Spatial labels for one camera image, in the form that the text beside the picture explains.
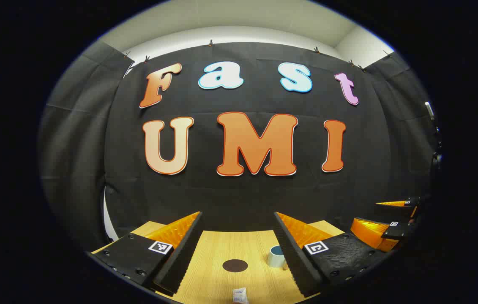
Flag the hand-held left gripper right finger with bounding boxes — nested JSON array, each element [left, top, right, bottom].
[[273, 211, 389, 298]]

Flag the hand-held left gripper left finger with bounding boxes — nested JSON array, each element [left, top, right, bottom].
[[89, 211, 204, 296]]

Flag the pale blue cup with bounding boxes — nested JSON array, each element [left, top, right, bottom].
[[267, 245, 289, 271]]

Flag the dark round coaster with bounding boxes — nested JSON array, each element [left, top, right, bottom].
[[222, 259, 249, 273]]

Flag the wooden desktop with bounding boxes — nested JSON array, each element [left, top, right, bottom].
[[91, 220, 345, 304]]

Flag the black backdrop cloth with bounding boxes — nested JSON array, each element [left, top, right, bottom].
[[38, 40, 436, 254]]

